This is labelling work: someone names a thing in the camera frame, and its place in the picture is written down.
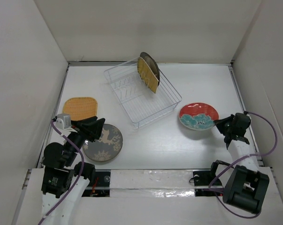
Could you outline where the red plate with teal flower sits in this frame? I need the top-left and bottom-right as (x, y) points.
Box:
(178, 102), (219, 131)

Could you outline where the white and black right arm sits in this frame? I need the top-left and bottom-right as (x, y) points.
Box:
(208, 111), (269, 218)

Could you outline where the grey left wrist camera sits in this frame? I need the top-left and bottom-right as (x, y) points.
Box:
(54, 113), (71, 130)

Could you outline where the cream plate with brown rim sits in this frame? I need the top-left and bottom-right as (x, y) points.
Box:
(140, 52), (160, 81)

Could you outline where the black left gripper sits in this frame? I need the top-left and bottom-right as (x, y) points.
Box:
(64, 114), (105, 165)

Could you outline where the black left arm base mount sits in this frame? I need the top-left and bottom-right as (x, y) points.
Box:
(82, 170), (111, 197)

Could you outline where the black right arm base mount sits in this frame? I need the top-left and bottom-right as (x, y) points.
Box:
(189, 170), (223, 197)

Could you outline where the yellow green-rimmed square plate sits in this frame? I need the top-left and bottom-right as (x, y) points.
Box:
(137, 57), (159, 93)

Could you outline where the grey reindeer round plate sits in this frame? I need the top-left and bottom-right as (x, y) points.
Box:
(82, 124), (123, 163)

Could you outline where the orange woven square plate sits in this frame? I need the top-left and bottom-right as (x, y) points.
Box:
(62, 97), (98, 121)

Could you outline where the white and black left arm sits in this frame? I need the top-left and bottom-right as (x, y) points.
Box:
(39, 113), (105, 225)

